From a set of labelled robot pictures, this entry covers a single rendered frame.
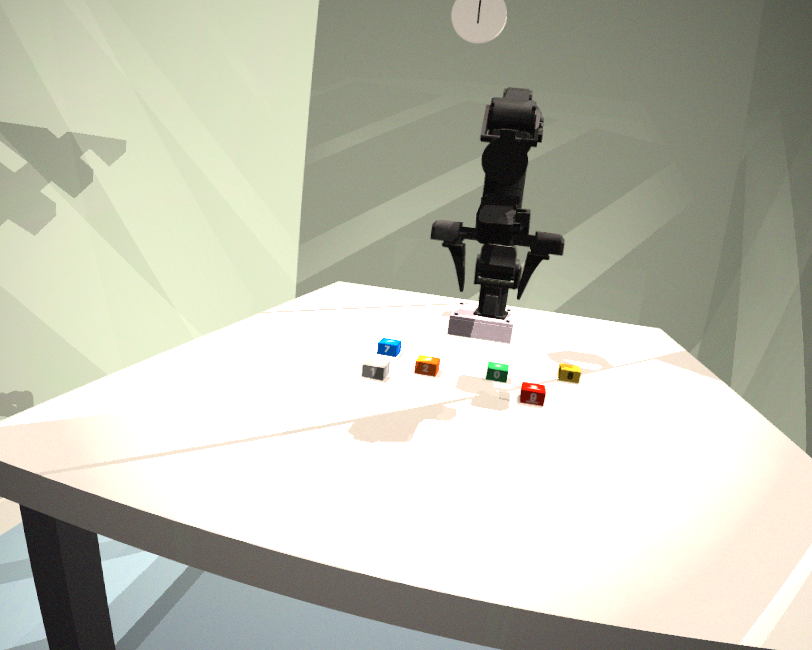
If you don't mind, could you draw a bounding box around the yellow block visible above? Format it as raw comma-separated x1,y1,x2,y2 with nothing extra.
557,363,582,384

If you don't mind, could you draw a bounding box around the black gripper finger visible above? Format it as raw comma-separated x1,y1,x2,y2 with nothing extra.
517,251,550,299
442,243,466,292

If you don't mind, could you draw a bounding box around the green block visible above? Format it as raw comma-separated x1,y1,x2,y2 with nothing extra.
485,362,509,382

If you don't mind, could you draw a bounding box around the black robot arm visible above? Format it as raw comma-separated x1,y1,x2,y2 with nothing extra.
473,87,544,320

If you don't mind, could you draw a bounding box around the blue block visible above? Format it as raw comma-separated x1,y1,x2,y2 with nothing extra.
377,338,402,357

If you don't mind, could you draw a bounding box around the orange block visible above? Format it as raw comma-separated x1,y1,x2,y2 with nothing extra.
414,355,440,377

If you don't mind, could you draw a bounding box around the red digit block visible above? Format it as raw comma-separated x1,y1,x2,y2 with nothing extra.
519,382,546,406

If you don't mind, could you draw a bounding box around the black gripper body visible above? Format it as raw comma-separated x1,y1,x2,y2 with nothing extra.
431,186,564,256

